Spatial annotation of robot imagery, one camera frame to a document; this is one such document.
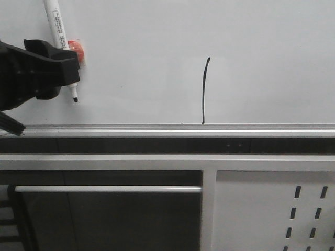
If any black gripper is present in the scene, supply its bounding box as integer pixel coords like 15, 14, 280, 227
1, 39, 80, 136

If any red round magnet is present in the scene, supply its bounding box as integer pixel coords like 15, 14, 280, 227
68, 40, 85, 64

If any white whiteboard marker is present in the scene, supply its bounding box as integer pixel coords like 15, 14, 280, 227
42, 0, 79, 104

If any white horizontal rod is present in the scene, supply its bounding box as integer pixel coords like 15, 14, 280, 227
15, 186, 202, 193

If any black chair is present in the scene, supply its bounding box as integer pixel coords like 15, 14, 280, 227
1, 184, 35, 250

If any white perforated pegboard panel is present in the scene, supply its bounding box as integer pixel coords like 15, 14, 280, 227
211, 171, 334, 250

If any whiteboard with aluminium frame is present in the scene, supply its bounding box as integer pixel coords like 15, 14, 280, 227
9, 1, 334, 137

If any white metal stand frame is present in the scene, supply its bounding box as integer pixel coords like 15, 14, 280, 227
1, 154, 334, 250

